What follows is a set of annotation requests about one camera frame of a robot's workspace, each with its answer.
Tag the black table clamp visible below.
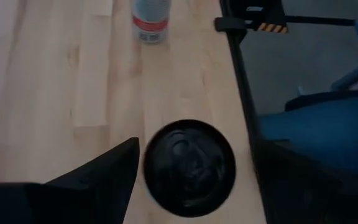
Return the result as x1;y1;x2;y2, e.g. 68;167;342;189
214;17;248;34

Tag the black aluminium table frame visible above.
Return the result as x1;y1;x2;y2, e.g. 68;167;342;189
219;0;275;224

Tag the tall Celsius can black lid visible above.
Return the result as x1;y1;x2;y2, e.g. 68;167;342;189
131;0;172;44
142;119;237;218

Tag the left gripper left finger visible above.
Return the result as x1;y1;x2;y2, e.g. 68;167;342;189
0;136;140;224

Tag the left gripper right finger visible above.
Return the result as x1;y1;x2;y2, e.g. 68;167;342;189
247;138;358;224

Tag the blue office chair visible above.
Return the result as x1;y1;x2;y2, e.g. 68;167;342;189
258;0;358;178

